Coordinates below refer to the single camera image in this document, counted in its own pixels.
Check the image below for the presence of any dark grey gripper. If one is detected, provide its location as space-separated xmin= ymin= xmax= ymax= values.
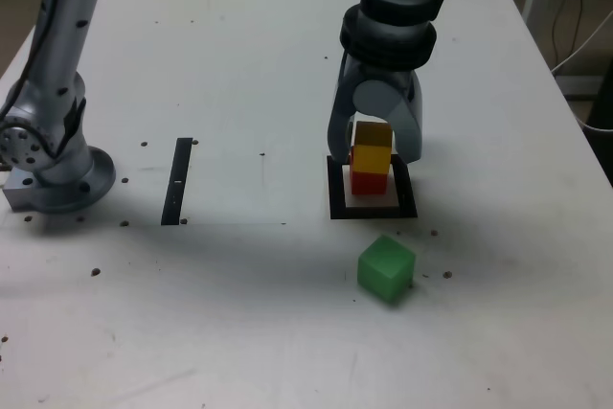
xmin=327 ymin=55 xmax=426 ymax=165

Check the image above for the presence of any green cube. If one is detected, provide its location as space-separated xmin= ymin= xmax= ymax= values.
xmin=356 ymin=234 xmax=417 ymax=307

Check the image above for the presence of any red cube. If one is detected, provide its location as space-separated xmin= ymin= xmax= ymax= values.
xmin=348 ymin=146 xmax=389 ymax=197

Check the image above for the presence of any yellow cube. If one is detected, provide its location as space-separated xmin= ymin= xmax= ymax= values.
xmin=352 ymin=121 xmax=393 ymax=176

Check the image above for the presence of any white cable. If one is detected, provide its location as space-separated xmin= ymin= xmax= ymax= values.
xmin=572 ymin=97 xmax=613 ymax=133
xmin=549 ymin=11 xmax=613 ymax=76

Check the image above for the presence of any black tape square outline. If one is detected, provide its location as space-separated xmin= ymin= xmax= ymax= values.
xmin=326 ymin=154 xmax=419 ymax=221

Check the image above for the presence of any black tape strip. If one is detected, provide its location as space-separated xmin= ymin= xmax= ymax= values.
xmin=160 ymin=137 xmax=193 ymax=227

